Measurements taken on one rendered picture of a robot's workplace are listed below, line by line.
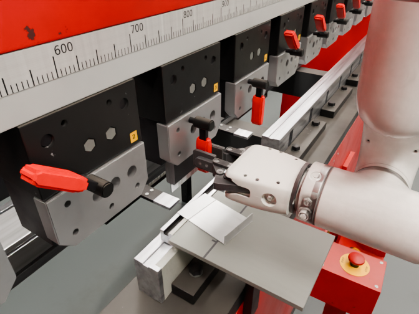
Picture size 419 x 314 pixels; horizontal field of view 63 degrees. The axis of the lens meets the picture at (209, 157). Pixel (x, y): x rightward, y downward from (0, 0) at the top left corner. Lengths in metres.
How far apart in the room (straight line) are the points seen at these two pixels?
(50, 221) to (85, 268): 1.62
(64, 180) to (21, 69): 0.10
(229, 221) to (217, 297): 0.15
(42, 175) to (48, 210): 0.08
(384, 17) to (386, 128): 0.10
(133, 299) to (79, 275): 1.26
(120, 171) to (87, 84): 0.12
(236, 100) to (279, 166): 0.22
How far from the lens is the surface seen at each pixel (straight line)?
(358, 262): 0.96
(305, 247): 0.68
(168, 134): 0.50
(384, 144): 0.52
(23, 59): 0.34
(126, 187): 0.47
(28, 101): 0.35
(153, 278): 0.69
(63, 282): 2.00
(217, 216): 0.71
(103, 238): 2.15
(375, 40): 0.37
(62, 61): 0.36
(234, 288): 0.76
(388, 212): 0.45
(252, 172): 0.48
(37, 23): 0.35
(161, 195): 0.77
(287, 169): 0.49
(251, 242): 0.67
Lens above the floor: 1.48
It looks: 33 degrees down
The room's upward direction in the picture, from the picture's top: straight up
